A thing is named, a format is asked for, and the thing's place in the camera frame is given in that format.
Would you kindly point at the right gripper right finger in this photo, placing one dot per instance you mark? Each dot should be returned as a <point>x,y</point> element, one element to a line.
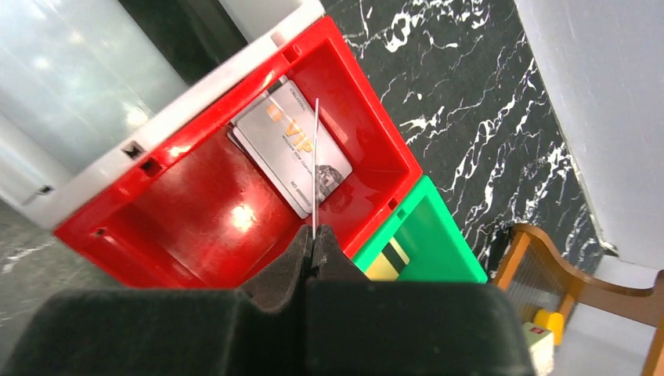
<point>356,326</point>

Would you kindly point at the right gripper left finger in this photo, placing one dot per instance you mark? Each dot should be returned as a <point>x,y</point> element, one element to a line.
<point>254,329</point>

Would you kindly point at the green plastic bin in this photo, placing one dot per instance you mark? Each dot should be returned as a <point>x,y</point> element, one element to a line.
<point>422,229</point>

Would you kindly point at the white credit card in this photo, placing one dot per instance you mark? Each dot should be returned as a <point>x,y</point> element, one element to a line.
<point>279,140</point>

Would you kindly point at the silver VIP card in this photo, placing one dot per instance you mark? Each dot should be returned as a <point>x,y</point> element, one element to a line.
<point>315,203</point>

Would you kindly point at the white plastic bin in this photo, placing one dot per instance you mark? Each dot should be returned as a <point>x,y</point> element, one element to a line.
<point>85,94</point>

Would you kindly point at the gold card in green bin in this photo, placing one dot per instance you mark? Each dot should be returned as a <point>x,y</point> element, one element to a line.
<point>390,262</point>

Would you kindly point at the black card in white bin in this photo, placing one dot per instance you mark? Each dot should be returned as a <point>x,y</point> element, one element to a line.
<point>194,36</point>

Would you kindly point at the small red white box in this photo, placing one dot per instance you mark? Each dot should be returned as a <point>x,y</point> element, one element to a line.
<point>541,348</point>

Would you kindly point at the orange wooden shelf rack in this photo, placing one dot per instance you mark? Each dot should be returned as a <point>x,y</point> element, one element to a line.
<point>545,289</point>

